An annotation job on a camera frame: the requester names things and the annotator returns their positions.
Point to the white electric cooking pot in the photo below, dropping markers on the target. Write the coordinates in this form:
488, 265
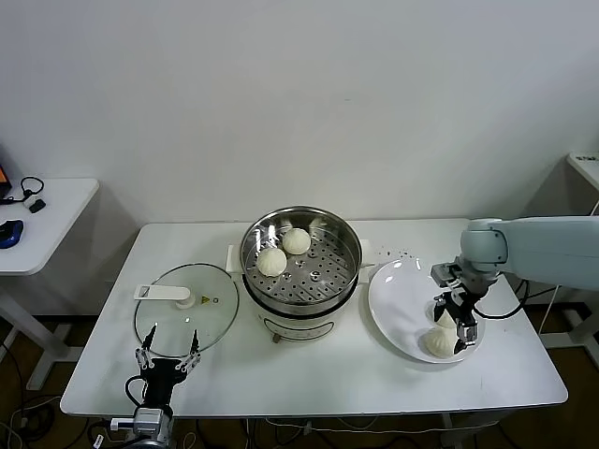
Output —
295, 325

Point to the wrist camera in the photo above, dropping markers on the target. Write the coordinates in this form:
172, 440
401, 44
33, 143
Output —
121, 423
444, 272

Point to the scattered dark crumbs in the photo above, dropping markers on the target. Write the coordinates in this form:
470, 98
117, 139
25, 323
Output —
405, 255

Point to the small black device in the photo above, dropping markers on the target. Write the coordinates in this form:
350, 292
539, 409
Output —
37, 206

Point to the black earphone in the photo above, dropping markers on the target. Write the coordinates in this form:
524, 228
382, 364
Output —
29, 192

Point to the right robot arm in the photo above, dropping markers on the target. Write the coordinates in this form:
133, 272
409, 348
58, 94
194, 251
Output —
552, 248

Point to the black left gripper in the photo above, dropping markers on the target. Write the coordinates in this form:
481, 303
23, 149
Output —
161, 381

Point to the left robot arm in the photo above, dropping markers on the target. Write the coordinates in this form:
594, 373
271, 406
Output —
150, 425

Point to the stainless steel steamer basket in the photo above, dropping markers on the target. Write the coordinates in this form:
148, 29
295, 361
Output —
337, 262

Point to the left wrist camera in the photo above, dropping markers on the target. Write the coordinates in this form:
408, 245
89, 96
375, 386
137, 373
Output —
121, 423

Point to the white round plate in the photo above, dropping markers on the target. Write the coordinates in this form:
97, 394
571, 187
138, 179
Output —
398, 299

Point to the black and orange device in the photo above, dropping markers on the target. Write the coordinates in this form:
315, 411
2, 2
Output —
4, 178

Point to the white steamed baozi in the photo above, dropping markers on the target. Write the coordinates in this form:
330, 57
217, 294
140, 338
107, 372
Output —
437, 343
295, 241
444, 322
272, 262

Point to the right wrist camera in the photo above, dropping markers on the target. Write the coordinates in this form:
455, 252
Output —
444, 272

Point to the white side table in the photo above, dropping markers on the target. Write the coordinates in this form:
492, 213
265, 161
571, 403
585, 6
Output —
61, 210

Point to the blue computer mouse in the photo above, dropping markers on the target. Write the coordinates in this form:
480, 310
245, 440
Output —
10, 234

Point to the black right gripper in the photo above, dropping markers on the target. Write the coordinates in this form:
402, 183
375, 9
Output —
461, 306

